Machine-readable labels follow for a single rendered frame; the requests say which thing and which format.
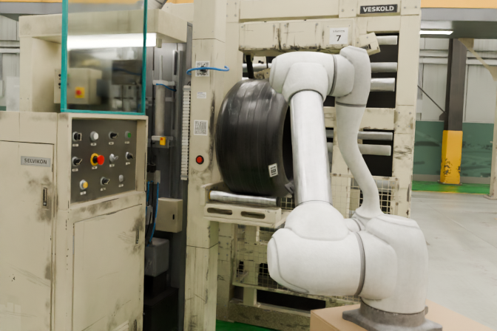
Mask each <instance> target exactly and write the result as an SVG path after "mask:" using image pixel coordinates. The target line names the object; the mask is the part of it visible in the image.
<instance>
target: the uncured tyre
mask: <svg viewBox="0 0 497 331"><path fill-rule="evenodd" d="M215 151H216V159H217V167H218V169H219V172H220V176H221V177H222V179H223V181H224V183H225V184H226V185H227V186H228V187H229V189H230V190H231V191H232V192H234V193H242V194H258V195H266V196H273V197H280V198H283V197H284V196H285V195H286V194H288V193H289V192H288V191H287V190H286V189H285V186H284V185H285V184H288V183H291V184H292V185H293V186H294V169H293V153H292V144H291V115H290V106H289V105H288V104H287V103H286V101H285V98H284V97H283V94H282V93H278V92H276V91H274V90H273V89H272V88H271V85H270V83H269V79H251V78H248V79H245V80H241V81H238V82H237V83H236V84H235V85H233V87H232V88H231V89H230V90H229V91H228V92H227V94H226V96H225V97H224V99H223V102H222V103H221V106H220V111H219V114H218V117H217V125H216V133H215ZM275 163H276V164H277V171H278V175H276V176H273V177H270V175H269V169H268V166H270V165H273V164H275Z"/></svg>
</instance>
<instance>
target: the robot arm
mask: <svg viewBox="0 0 497 331"><path fill-rule="evenodd" d="M269 83H270V85H271V88H272V89H273V90H274V91H276V92H278V93H282V94H283V97H284V98H285V101H286V103H287V104H288V105H289V106H290V115H291V144H292V153H293V169H294V186H293V185H292V184H291V183H288V184H285V185H284V186H285V189H286V190H287V191H288V192H289V194H290V195H292V199H294V203H295V209H294V210H293V211H292V212H291V213H290V214H289V215H288V216H287V218H286V220H285V227H284V229H279V230H278V231H276V232H275V233H274V234H273V236H272V237H271V239H270V241H269V243H268V247H267V261H268V271H269V274H270V277H272V278H273V280H275V281H276V282H277V283H278V284H280V285H281V286H283V287H286V288H288V289H290V290H293V291H297V292H299V293H305V294H311V295H318V296H349V295H357V296H361V297H362V298H361V304H360V308H357V309H355V310H346V311H343V312H342V318H343V319H344V320H346V321H350V322H352V323H355V324H356V325H358V326H360V327H362V328H364V329H366V330H368V331H442V329H443V326H442V325H441V324H438V323H436V322H434V321H431V320H429V319H427V318H425V315H427V313H428V306H427V305H425V300H426V296H427V285H428V272H429V261H428V251H427V244H426V241H425V237H424V234H423V233H422V231H421V229H420V228H419V226H418V225H417V223H416V221H414V220H412V219H409V218H406V217H403V216H397V215H391V214H384V213H383V212H382V211H381V210H380V206H379V192H378V189H377V187H376V183H375V182H374V180H373V177H372V176H371V173H370V172H369V170H368V167H367V166H366V164H365V161H364V160H363V158H362V155H361V153H360V151H359V148H358V144H357V134H358V130H359V125H360V123H361V120H362V116H363V114H364V111H365V107H366V103H367V100H368V96H369V92H370V85H371V64H370V59H369V57H368V54H367V51H366V50H365V49H362V48H358V47H352V46H348V47H345V48H343V49H341V50H340V54H339V55H329V54H325V53H321V52H288V53H285V54H282V55H278V56H277V57H276V58H274V59H273V61H272V63H271V72H270V78H269ZM326 95H329V96H334V97H336V99H335V107H336V115H337V141H338V145H339V150H340V153H341V155H342V158H343V160H344V161H345V163H346V165H347V166H348V168H349V170H350V171H351V173H352V174H353V176H354V178H355V180H356V181H357V183H358V185H359V187H360V188H361V190H362V193H363V202H362V205H361V206H360V207H359V208H357V209H356V211H355V213H354V215H353V216H352V217H351V219H343V216H342V214H341V213H340V212H339V211H338V210H337V209H335V208H334V207H333V200H332V193H331V178H330V170H329V162H328V147H327V139H326V131H325V116H324V109H323V102H324V101H325V99H326Z"/></svg>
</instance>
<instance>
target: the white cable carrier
mask: <svg viewBox="0 0 497 331"><path fill-rule="evenodd" d="M184 91H185V92H184V93H183V94H184V96H183V97H184V99H183V100H184V102H183V104H184V105H183V107H185V108H183V110H185V111H183V129H185V130H183V137H182V139H185V140H182V142H185V143H182V145H183V146H182V151H184V152H182V154H184V155H182V161H183V162H181V164H184V165H182V166H181V167H184V168H182V169H181V170H182V172H181V175H187V176H189V174H188V173H189V129H190V104H191V102H190V101H191V90H184ZM187 104H188V105H187ZM187 107H188V108H187ZM187 129H188V130H187Z"/></svg>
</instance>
